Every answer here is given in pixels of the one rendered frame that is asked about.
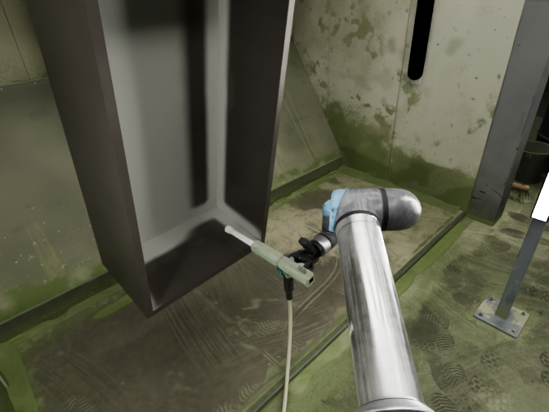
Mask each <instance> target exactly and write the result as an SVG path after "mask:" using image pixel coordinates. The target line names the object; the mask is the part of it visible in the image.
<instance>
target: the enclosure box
mask: <svg viewBox="0 0 549 412"><path fill-rule="evenodd" d="M26 1H27V4H28V7H29V12H30V15H31V18H32V21H33V26H34V29H35V32H36V35H37V38H38V43H39V46H40V49H41V53H42V58H43V60H44V64H45V66H46V69H47V74H48V78H49V80H50V84H51V89H52V91H53V95H54V97H55V101H56V105H57V109H58V111H59V115H60V120H61V122H62V126H63V129H64V132H65V137H66V140H67V142H68V146H69V151H70V154H71V157H72V160H73V163H74V168H75V171H76V174H77V177H78V182H79V185H80V188H81V191H82V194H83V199H84V202H85V205H86V208H87V213H88V216H89V219H90V222H91V227H92V230H93V233H94V236H95V239H96V244H97V248H98V250H99V254H100V258H101V261H102V264H103V265H104V266H105V268H106V269H107V270H108V271H109V273H110V274H111V275H112V276H113V277H114V278H115V279H116V280H117V281H118V283H119V284H120V285H121V287H122V288H123V289H124V290H125V292H126V293H127V294H128V295H129V297H130V298H131V299H132V301H133V302H134V303H135V304H136V305H137V306H138V307H139V308H140V309H141V311H142V312H143V313H144V314H145V316H146V317H147V318H148V319H149V318H150V317H151V316H153V315H155V314H156V313H158V312H159V311H161V310H162V309H164V308H165V307H167V306H169V305H170V304H172V303H173V302H175V301H176V300H178V299H179V298H181V297H183V296H184V295H186V294H187V293H189V292H190V291H192V290H193V289H195V288H197V287H198V286H200V285H201V284H203V283H204V282H206V281H207V280H209V279H211V278H212V277H213V276H215V275H217V274H218V273H220V272H221V271H223V270H225V269H226V268H227V267H229V266H231V265H232V264H234V263H235V262H237V261H238V260H240V259H241V258H243V257H245V256H246V255H248V254H249V253H251V251H252V250H251V246H250V245H248V244H246V243H244V242H243V241H242V240H240V239H238V238H237V237H235V236H234V235H232V234H229V233H227V232H225V228H226V227H227V226H231V227H233V229H234V230H236V231H237V232H239V233H240V234H242V235H244V236H246V237H248V238H249V239H250V240H252V241H254V242H255V241H257V240H260V241H261V242H262V243H265V238H266V226H267V219H268V212H269V206H270V193H271V187H272V180H273V173H274V166H275V155H276V148H277V141H278V135H279V122H280V115H281V109H282V102H283V90H284V83H285V76H286V69H287V63H288V51H289V44H290V38H291V31H292V18H293V12H294V5H295V0H26Z"/></svg>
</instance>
